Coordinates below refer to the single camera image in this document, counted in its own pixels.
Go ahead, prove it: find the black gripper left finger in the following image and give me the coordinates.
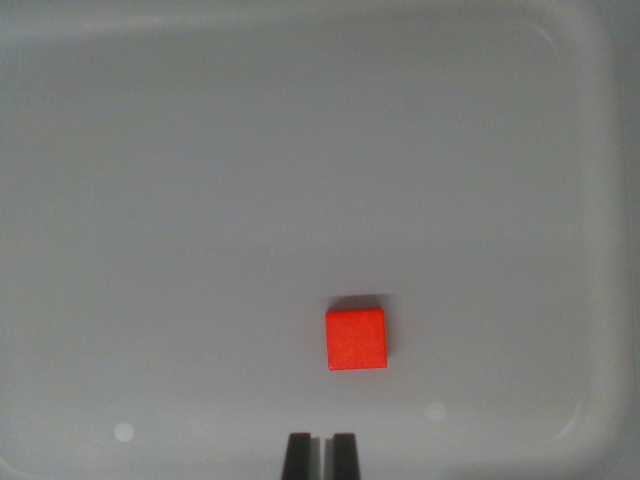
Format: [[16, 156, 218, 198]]
[[281, 432, 321, 480]]

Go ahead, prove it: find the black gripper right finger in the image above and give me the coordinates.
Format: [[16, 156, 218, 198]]
[[325, 432, 363, 480]]

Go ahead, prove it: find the red cube block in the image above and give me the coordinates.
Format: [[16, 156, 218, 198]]
[[325, 307, 389, 372]]

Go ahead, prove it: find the grey plastic bin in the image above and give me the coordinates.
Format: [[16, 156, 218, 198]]
[[0, 0, 640, 480]]

